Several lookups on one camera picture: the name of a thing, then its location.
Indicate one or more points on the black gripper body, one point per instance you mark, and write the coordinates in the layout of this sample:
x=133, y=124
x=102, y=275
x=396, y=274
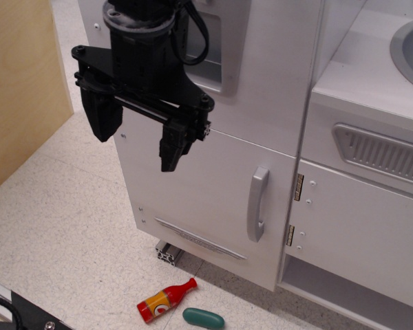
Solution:
x=145, y=72

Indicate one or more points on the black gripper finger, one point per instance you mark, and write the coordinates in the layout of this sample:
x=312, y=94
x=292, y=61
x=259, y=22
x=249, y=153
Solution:
x=104, y=114
x=175, y=142

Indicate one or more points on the white fridge door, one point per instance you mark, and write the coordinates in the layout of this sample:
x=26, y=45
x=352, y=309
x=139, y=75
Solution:
x=201, y=206

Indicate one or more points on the silver fridge door handle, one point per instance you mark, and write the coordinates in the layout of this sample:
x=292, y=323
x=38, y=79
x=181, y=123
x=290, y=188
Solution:
x=254, y=225

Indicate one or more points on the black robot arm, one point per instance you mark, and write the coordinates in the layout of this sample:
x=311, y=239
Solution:
x=137, y=16

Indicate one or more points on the white toy fridge cabinet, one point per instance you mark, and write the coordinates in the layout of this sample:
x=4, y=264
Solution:
x=269, y=105

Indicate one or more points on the plywood board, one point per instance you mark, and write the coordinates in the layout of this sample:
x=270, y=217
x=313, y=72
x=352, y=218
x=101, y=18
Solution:
x=34, y=98

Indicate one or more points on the aluminium extrusion foot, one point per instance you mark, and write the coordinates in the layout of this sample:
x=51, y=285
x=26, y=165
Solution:
x=168, y=253

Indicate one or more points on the upper brass oven hinge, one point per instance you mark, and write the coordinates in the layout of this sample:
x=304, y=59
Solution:
x=298, y=187

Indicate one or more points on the brass oven hinge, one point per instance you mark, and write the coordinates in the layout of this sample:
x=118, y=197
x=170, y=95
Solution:
x=298, y=187
x=290, y=235

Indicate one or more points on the lower brass oven hinge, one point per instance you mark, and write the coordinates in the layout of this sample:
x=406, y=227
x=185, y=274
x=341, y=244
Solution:
x=290, y=235

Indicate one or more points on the red toy sauce bottle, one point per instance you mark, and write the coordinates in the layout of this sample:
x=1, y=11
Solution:
x=164, y=300

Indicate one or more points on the green toy pickle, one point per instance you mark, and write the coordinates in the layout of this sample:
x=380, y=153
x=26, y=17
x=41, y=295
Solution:
x=203, y=318

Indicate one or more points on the white toy kitchen counter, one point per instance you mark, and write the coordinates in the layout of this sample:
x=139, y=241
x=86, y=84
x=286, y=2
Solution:
x=360, y=87

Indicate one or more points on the white oven door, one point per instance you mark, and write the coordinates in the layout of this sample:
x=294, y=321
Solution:
x=356, y=230

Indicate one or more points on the silver vent panel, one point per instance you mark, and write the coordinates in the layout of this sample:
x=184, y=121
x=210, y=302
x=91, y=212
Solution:
x=374, y=151

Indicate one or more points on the grey sink basin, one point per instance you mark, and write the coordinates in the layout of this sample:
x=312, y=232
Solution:
x=401, y=50

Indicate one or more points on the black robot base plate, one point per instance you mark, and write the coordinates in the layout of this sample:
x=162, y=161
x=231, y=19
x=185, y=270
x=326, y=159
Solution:
x=34, y=317

